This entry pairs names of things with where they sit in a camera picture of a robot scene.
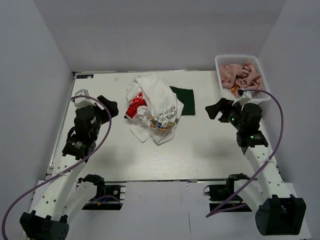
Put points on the white printed t shirt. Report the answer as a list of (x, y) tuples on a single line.
[(153, 109)]

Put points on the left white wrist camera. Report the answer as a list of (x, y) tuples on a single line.
[(81, 99)]

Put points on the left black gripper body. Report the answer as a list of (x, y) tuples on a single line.
[(100, 116)]

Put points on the green and white t shirt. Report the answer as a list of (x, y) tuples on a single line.
[(187, 98)]

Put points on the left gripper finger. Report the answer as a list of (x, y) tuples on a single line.
[(112, 107), (103, 100)]

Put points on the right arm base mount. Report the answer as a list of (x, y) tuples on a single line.
[(219, 192)]

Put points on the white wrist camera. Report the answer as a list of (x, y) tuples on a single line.
[(244, 97), (81, 99)]

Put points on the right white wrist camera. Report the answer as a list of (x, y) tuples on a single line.
[(244, 97)]

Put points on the blue table label sticker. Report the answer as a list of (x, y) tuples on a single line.
[(84, 76)]

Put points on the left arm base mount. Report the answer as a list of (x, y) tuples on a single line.
[(107, 197)]

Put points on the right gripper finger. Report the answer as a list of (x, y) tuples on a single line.
[(222, 119), (213, 110)]

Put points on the white plastic basket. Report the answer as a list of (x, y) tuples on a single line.
[(257, 97)]

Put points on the pink clothes in basket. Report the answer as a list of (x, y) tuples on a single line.
[(236, 77)]

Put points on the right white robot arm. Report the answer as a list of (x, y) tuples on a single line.
[(277, 211)]

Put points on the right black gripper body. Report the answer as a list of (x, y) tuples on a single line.
[(233, 114)]

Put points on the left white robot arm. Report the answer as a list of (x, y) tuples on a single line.
[(67, 193)]

